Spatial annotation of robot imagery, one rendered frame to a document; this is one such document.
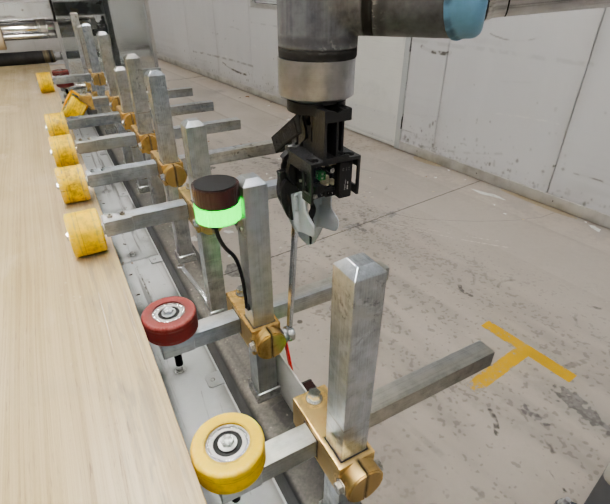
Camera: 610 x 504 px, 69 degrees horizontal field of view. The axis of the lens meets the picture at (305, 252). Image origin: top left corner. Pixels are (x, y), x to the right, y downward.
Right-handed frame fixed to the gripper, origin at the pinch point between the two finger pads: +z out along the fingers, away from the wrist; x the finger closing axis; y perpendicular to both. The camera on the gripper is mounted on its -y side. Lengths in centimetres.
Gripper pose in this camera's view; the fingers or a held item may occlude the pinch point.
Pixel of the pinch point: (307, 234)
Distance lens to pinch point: 65.5
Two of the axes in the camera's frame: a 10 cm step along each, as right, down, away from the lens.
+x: 8.8, -2.6, 4.1
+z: 0.0, 8.5, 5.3
